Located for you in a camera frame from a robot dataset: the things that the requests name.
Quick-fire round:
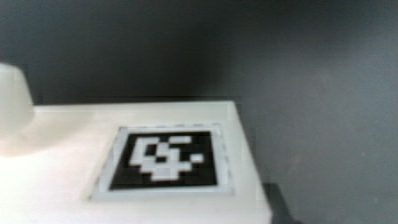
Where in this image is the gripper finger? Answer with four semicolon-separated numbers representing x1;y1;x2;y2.
262;183;303;224

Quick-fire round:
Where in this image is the white drawer without knob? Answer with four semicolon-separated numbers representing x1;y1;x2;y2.
0;63;271;224

